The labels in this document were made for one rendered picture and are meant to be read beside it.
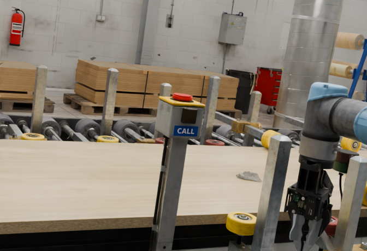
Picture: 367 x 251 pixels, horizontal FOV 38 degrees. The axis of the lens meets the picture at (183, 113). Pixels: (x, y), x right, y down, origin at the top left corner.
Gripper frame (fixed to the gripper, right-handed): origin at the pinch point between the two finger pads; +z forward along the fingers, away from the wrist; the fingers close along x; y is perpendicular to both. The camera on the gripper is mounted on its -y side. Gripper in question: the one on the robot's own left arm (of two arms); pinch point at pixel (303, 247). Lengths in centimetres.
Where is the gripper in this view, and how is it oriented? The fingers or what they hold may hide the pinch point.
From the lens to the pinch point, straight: 121.1
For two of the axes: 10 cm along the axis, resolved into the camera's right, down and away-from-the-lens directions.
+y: -4.8, 0.7, -8.7
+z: -1.3, 9.8, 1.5
